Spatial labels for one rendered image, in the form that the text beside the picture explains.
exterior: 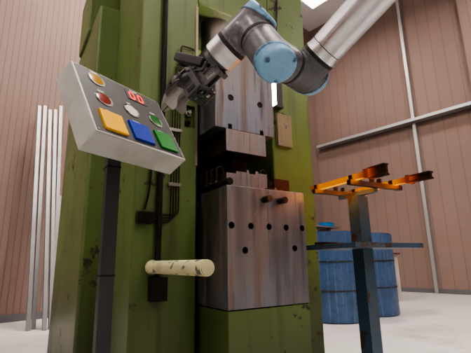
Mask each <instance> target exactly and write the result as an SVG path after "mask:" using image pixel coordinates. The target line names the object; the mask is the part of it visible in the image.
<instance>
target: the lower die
mask: <svg viewBox="0 0 471 353"><path fill-rule="evenodd" d="M228 177H231V178H232V179H233V184H231V185H232V186H245V187H250V188H262V189H265V188H268V187H267V174H258V172H256V174H250V173H249V170H246V171H244V172H238V171H235V172H232V173H230V172H226V173H223V174H220V175H219V176H217V181H221V180H223V179H226V178H228Z"/></svg>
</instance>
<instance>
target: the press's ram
mask: <svg viewBox="0 0 471 353"><path fill-rule="evenodd" d="M226 73H227V75H228V77H227V78H226V79H225V80H224V79H223V78H220V79H219V80H218V81H217V82H216V83H215V84H214V85H213V87H212V88H213V89H214V91H215V93H216V95H215V96H214V97H213V98H212V99H211V100H210V101H209V102H208V103H207V104H206V105H205V106H201V105H199V104H198V145H199V144H201V143H203V142H204V141H206V140H208V139H209V138H211V137H213V136H214V135H216V134H217V133H219V132H221V131H222V130H224V129H226V128H228V129H232V130H238V131H242V132H248V133H252V134H258V135H262V136H265V137H266V141H268V140H270V139H272V138H274V124H273V93H272V83H268V82H266V81H265V80H264V79H263V78H261V77H260V76H259V75H258V73H257V72H256V70H255V68H254V66H253V65H252V63H251V62H250V61H249V59H248V58H247V56H246V57H245V58H244V59H243V60H241V61H240V62H239V63H238V64H237V65H236V66H235V67H234V68H233V69H232V70H231V71H227V70H226Z"/></svg>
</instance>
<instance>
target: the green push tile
mask: <svg viewBox="0 0 471 353"><path fill-rule="evenodd" d="M153 133H154V134H155V136H156V139H157V141H158V143H159V145H160V147H161V148H163V149H165V150H168V151H171V152H173V153H178V152H179V151H178V150H177V147H176V146H175V143H174V142H173V140H172V137H171V136H170V135H168V134H166V133H163V132H160V131H158V130H153Z"/></svg>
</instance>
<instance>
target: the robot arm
mask: <svg viewBox="0 0 471 353"><path fill-rule="evenodd" d="M395 1H396V0H345V1H344V3H343V4H342V5H341V6H340V8H339V9H338V10H337V11H336V12H335V14H333V16H331V17H330V19H329V20H328V21H327V22H326V23H325V25H324V26H323V27H322V28H321V29H320V31H319V32H318V33H317V34H316V35H315V36H314V37H313V38H312V39H311V40H310V41H309V42H308V43H307V44H306V45H305V46H304V47H303V48H302V49H301V50H299V49H298V48H296V47H294V46H293V45H292V44H290V43H288V42H287V41H286V40H284V39H283V38H282V37H281V36H280V35H279V33H277V31H276V30H275V28H276V26H277V24H276V22H275V20H274V19H273V18H272V17H271V16H270V15H269V14H268V13H267V12H266V10H265V9H264V8H262V7H261V5H259V4H258V3H257V2H256V1H255V0H250V1H248V2H247V3H246V4H245V5H244V6H242V7H241V9H240V10H239V11H238V12H237V14H236V15H235V16H234V17H233V18H232V19H231V20H230V21H229V22H228V23H227V24H226V25H225V26H224V28H223V29H222V30H221V31H220V32H219V33H218V34H216V36H215V37H214V38H213V39H212V40H211V41H210V42H209V43H208V44H207V45H206V48H207V51H206V52H205V53H204V56H205V57H206V59H205V58H204V57H199V56H195V55H190V54H186V53H180V52H176V53H175V56H174V60H175V61H176V62H178V63H179V65H180V66H182V67H184V69H183V70H181V71H180V72H178V73H177V74H176V75H175V76H174V77H172V78H171V80H170V81H169V83H168V85H167V87H166V89H165V94H164V95H163V100H162V103H161V111H163V112H165V111H169V110H170V109H172V110H175V109H176V110H177V111H178V112H179V113H180V114H183V113H185V112H186V103H187V102H188V101H189V100H191V101H193V102H195V103H197V104H199V105H201V106H205V105H206V104H207V103H208V102H209V101H210V100H211V99H212V98H213V97H214V96H215V95H216V93H215V91H214V89H213V88H212V87H213V85H214V84H215V83H216V82H217V81H218V80H219V79H220V78H223V79H224V80H225V79H226V78H227V77H228V75H227V73H226V70H227V71H231V70H232V69H233V68H234V67H235V66H236V65H237V64H238V63H239V62H240V61H241V60H243V59H244V58H245V57H246V56H247V58H248V59H249V61H250V62H251V63H252V65H253V66H254V68H255V70H256V72H257V73H258V75H259V76H260V77H261V78H263V79H264V80H265V81H266V82H268V83H282V84H284V85H286V86H287V87H289V88H291V89H293V90H294V91H295V92H297V93H300V94H303V95H308V96H311V95H316V94H318V93H319V92H320V91H322V90H323V89H324V88H325V86H326V84H327V82H328V80H329V72H330V71H331V70H332V69H333V67H334V65H335V64H336V63H337V62H338V61H339V60H340V59H341V58H342V57H343V56H344V55H345V54H346V53H347V52H348V51H349V50H350V49H351V47H352V46H353V45H354V44H355V43H356V42H357V41H358V40H359V39H360V38H361V37H362V36H363V35H364V33H365V32H366V31H367V30H368V29H369V28H370V27H371V26H372V25H373V24H374V23H375V22H376V21H377V20H378V19H379V18H380V17H381V16H382V14H384V13H385V12H386V11H387V10H388V9H389V7H391V5H392V4H393V3H394V2H395ZM180 86H182V88H183V89H181V88H180Z"/></svg>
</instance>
